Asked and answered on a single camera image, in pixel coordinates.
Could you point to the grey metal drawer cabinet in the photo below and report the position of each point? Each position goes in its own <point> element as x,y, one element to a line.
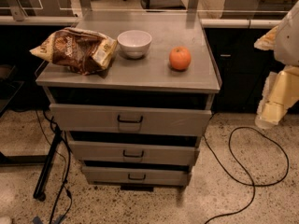
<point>146,82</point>

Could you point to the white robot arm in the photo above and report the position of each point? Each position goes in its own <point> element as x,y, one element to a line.
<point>283,39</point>

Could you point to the grey bottom drawer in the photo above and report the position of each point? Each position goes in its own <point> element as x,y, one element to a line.
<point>132,174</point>

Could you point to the yellow taped gripper finger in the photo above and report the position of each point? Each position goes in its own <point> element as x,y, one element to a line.
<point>280,93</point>

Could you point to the brown yellow chip bag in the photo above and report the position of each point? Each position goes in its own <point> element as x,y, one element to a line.
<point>83,51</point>

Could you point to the white rail pipe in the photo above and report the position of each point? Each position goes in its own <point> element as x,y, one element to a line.
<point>244,23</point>

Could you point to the grey top drawer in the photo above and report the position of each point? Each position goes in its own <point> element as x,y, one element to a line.
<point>126,119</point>

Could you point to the black stand leg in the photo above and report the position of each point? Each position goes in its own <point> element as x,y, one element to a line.
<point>39,193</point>

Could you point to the orange fruit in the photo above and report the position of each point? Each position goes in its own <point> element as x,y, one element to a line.
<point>180,58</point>

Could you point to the white ceramic bowl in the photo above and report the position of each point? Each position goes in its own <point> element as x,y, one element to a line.
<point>134,43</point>

